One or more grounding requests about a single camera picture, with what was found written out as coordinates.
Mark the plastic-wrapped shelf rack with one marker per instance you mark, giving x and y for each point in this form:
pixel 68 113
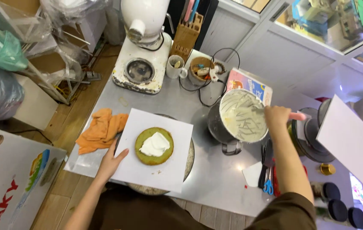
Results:
pixel 56 35

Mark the large white board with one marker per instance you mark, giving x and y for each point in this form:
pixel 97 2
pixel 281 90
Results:
pixel 349 143

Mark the colourful printed box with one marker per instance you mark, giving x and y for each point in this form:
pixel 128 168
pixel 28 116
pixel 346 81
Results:
pixel 248 84

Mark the white stand mixer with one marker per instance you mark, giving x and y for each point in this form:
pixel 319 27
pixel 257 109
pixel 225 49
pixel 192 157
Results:
pixel 143 48

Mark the whipped cream in bowl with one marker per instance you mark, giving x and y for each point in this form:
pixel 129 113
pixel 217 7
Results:
pixel 242 123

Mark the grey stacked turntables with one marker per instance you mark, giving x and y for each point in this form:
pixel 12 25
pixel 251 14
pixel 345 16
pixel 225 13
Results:
pixel 311 140

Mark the wooden knife block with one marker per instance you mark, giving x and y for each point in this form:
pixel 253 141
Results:
pixel 186 38

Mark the person's brown clothing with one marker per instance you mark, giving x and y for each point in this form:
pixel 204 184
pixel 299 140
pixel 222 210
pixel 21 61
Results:
pixel 143 214

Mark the person's right hand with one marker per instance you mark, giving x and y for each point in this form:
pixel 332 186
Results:
pixel 277 118

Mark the round cake turntable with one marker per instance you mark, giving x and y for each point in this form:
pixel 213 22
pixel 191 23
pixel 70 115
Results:
pixel 190 159

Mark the person's left hand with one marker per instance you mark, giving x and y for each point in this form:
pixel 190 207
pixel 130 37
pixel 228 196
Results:
pixel 109 164

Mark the white chest freezer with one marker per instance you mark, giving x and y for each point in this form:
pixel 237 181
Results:
pixel 5 179

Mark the white plug adapter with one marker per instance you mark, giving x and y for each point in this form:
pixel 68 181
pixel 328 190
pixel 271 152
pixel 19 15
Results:
pixel 213 75

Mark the orange cloth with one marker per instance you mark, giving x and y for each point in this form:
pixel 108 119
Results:
pixel 103 131

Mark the person's right fingers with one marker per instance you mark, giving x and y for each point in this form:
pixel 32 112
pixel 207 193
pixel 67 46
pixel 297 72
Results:
pixel 269 114

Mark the green sponge cake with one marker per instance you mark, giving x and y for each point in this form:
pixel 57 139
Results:
pixel 146 159

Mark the small gold object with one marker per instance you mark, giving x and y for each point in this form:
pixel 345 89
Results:
pixel 327 169

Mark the brown bowl of small items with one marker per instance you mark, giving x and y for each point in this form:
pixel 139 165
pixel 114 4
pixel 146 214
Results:
pixel 197 76

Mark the white plastic scraper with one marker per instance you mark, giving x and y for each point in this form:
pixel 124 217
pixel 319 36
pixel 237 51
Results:
pixel 252 175

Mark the black-lidded jar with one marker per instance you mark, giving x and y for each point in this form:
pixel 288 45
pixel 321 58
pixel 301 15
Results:
pixel 357 218
pixel 331 191
pixel 338 210

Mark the power strip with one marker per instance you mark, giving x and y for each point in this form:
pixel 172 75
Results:
pixel 92 76

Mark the white square cake board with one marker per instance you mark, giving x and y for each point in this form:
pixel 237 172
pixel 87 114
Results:
pixel 165 179

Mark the glass-door cabinet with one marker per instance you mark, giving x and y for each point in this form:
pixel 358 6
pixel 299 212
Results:
pixel 312 41

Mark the red tool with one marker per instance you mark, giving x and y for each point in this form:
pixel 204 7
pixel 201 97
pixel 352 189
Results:
pixel 276 183

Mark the steel mixing bowl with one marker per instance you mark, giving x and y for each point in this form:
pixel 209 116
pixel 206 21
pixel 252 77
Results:
pixel 215 126

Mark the white mug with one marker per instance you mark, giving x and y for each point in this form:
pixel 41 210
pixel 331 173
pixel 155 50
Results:
pixel 173 72

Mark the white cream dollop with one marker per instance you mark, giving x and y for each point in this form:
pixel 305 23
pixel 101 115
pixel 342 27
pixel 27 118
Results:
pixel 155 144

